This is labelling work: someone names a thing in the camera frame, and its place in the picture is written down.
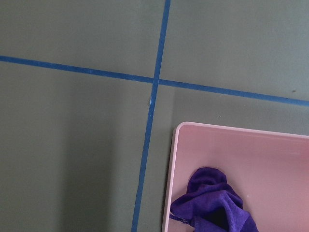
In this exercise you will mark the purple cloth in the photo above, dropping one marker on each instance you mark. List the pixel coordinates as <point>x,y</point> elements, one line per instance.
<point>211,205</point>

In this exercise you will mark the pink plastic bin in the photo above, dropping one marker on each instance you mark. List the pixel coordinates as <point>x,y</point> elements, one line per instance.
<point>268,170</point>

